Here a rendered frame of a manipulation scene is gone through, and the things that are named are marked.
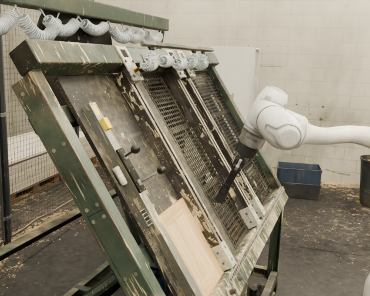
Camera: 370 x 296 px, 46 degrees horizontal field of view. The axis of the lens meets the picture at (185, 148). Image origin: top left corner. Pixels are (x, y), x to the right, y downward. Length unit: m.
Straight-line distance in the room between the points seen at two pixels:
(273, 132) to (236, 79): 4.54
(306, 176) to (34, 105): 5.06
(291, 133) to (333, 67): 5.90
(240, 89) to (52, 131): 4.39
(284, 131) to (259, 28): 5.96
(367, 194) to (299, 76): 2.11
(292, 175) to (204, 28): 2.78
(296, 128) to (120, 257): 0.76
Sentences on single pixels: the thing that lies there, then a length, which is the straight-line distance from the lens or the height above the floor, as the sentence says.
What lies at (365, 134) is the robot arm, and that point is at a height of 1.65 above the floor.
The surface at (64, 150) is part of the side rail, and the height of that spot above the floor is 1.55.
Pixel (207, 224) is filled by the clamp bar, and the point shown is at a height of 1.12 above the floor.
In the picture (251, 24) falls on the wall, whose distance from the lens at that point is 7.21.
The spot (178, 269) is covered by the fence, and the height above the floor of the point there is 1.05.
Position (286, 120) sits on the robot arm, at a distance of 1.29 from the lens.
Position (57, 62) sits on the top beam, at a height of 1.85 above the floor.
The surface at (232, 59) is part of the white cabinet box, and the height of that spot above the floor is 1.90.
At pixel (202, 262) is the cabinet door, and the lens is 2.02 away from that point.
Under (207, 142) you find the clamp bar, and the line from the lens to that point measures 2.63.
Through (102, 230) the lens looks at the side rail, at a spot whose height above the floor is 1.27.
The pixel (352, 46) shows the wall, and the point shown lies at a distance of 7.18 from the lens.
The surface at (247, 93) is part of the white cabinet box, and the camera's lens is 5.79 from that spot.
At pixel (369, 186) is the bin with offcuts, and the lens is 6.34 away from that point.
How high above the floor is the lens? 1.88
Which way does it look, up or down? 12 degrees down
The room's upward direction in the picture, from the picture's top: 2 degrees clockwise
